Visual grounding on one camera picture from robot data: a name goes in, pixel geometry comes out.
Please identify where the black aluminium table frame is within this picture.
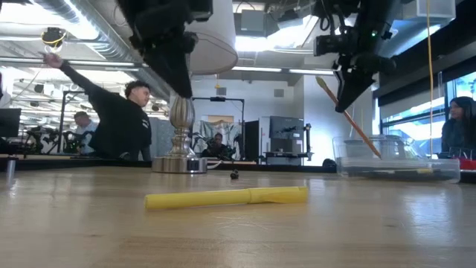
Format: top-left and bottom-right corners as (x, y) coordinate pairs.
(0, 155), (476, 184)

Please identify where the white shade silver table lamp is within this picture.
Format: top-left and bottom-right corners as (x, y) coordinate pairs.
(151, 0), (239, 175)

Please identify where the dark monitor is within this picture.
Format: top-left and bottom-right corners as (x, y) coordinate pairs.
(0, 107), (22, 138)

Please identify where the silver ventilation duct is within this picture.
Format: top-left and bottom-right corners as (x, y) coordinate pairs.
(33, 0), (176, 102)

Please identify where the clear plastic supply box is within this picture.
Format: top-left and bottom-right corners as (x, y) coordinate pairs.
(332, 135), (462, 184)

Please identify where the yellow highlighter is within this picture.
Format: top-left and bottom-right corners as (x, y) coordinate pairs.
(144, 185), (309, 211)

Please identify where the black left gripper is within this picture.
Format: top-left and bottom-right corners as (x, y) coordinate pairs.
(117, 0), (213, 98)

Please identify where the person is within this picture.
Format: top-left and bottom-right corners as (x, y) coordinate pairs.
(42, 51), (153, 162)
(72, 110), (99, 156)
(440, 95), (476, 154)
(201, 132), (234, 159)

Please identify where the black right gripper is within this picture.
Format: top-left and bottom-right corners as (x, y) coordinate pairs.
(332, 33), (398, 113)

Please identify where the yellow hanging cord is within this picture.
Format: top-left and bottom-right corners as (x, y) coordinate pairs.
(425, 0), (435, 159)

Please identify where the red bin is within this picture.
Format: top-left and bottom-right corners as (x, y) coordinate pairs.
(456, 157), (476, 171)

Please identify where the orange wooden pencil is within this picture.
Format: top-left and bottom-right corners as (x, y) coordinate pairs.
(315, 76), (382, 159)

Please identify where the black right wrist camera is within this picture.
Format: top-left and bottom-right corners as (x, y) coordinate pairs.
(313, 32), (351, 57)

